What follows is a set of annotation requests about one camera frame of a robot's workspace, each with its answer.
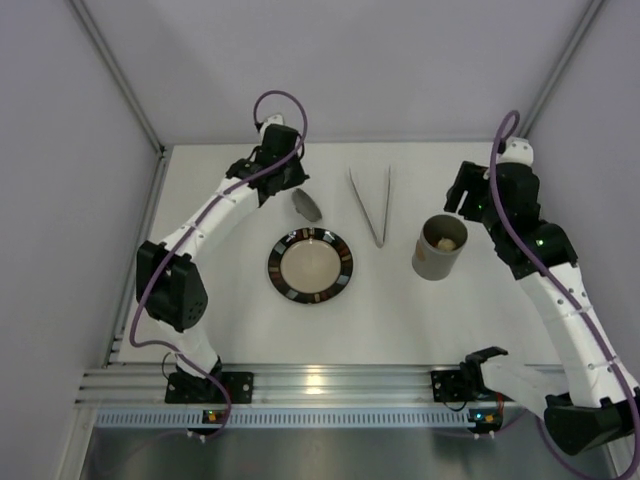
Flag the white steamed bun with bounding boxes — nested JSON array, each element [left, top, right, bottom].
[[436, 237, 458, 252]]

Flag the left aluminium frame post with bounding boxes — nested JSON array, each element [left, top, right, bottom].
[[67, 0, 167, 156]]

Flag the aluminium mounting rail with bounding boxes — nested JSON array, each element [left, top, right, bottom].
[[75, 364, 444, 407]]

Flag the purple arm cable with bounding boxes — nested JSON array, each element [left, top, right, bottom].
[[128, 90, 309, 441], [488, 110, 640, 476]]

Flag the slotted grey cable duct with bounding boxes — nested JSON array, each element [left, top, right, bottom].
[[95, 407, 484, 429]]

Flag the metal serving tongs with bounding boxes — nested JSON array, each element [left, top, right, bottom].
[[347, 166, 393, 249]]

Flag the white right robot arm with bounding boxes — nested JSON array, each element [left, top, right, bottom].
[[444, 161, 639, 455]]

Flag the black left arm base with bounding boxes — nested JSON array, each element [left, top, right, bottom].
[[164, 370, 257, 404]]

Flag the black patterned round plate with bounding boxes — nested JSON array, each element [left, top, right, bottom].
[[267, 227, 354, 305]]

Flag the grey cylindrical lunch container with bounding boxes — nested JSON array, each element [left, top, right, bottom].
[[411, 214, 468, 281]]

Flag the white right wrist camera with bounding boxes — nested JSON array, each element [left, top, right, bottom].
[[497, 137, 534, 167]]

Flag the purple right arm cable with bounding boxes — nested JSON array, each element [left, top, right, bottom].
[[488, 110, 640, 476]]

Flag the grey container lid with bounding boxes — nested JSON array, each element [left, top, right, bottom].
[[291, 188, 323, 223]]

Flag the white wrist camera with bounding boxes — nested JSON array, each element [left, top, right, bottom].
[[255, 113, 285, 133], [497, 137, 534, 167]]

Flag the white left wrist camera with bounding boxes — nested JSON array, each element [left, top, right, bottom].
[[255, 113, 285, 133]]

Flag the right aluminium frame post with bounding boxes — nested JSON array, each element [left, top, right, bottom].
[[516, 0, 609, 138]]

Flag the aluminium frame post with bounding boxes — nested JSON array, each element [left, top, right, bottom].
[[67, 0, 167, 156], [516, 0, 609, 138]]

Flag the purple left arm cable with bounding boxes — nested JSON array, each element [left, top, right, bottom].
[[128, 90, 309, 441]]

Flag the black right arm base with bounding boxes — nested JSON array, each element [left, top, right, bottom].
[[430, 369, 477, 403]]

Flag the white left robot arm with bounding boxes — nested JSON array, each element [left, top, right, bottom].
[[129, 114, 308, 379]]

